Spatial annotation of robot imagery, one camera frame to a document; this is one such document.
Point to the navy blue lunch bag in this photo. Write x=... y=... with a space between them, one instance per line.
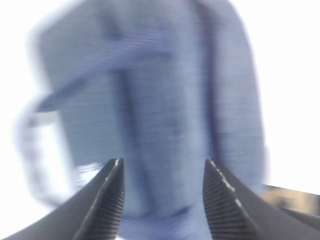
x=163 y=84

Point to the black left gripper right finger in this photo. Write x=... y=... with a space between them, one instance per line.
x=234 y=212

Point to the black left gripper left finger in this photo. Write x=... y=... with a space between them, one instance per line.
x=94 y=213

